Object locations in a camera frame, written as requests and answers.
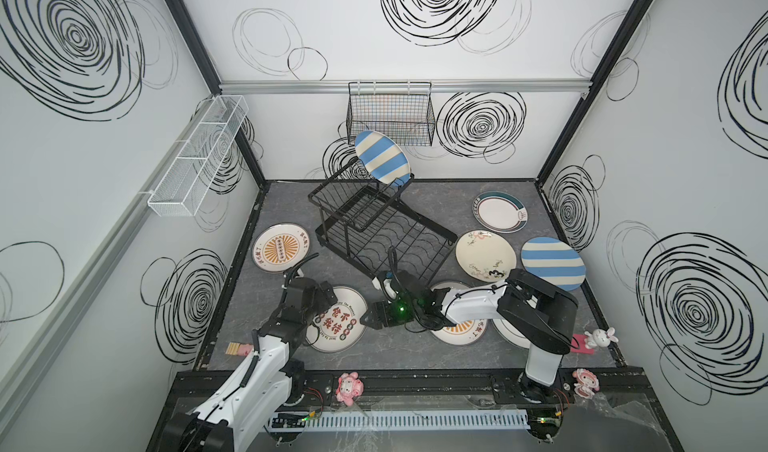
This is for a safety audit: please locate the aluminium wall rail back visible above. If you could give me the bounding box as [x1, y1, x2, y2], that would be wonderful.
[220, 79, 592, 95]

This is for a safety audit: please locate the red characters plate green rim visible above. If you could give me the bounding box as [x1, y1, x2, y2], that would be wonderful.
[305, 286, 368, 353]

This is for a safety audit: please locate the black wire wall basket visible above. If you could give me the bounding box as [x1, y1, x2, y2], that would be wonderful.
[345, 92, 437, 147]

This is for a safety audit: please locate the white bunny pink toy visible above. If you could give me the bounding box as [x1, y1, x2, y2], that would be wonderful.
[571, 327, 619, 355]

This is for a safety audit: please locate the blue striped plate front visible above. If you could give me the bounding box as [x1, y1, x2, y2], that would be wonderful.
[354, 130, 412, 187]

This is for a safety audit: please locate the black wire dish rack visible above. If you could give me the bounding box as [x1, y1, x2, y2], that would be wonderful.
[308, 158, 458, 285]

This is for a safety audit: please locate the sunburst plate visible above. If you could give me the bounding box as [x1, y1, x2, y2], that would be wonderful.
[431, 281, 488, 346]
[251, 223, 310, 273]

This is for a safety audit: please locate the white slotted cable duct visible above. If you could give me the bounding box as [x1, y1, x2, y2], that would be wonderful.
[266, 409, 530, 433]

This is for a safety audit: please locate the white mesh wall shelf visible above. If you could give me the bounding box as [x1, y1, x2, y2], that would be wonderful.
[147, 95, 249, 218]

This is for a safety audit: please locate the white plate green rim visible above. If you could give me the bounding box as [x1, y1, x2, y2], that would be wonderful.
[472, 191, 528, 234]

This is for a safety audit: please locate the pink plush toy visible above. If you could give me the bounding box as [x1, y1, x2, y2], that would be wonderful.
[335, 372, 364, 407]
[572, 368, 600, 400]

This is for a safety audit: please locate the white plate black rim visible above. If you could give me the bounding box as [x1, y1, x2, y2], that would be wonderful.
[492, 319, 531, 349]

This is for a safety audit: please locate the blue striped plate right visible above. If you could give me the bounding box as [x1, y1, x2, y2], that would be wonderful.
[521, 237, 586, 291]

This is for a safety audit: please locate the pink plush toy right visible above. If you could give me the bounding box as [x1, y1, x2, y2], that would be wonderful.
[572, 368, 600, 400]

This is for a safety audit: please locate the cream floral plate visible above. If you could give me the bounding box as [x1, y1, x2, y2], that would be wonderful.
[455, 230, 517, 283]

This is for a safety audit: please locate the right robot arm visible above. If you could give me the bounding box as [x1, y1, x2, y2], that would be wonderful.
[361, 269, 579, 403]

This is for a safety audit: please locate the aluminium wall rail left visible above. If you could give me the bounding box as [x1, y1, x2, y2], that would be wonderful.
[1, 95, 219, 434]

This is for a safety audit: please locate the aluminium wall rail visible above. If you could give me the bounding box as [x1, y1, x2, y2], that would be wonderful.
[1, 95, 219, 434]
[220, 79, 592, 95]

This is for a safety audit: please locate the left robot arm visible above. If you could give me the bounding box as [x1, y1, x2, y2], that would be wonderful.
[158, 277, 337, 451]

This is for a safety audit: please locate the pink plush toy left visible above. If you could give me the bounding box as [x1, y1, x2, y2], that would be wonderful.
[335, 372, 364, 407]

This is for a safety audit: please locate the blue striped plate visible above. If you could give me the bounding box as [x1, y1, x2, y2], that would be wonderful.
[354, 130, 412, 187]
[521, 237, 586, 291]

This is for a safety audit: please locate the small pink toy left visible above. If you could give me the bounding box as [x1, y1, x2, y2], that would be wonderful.
[225, 342, 254, 357]

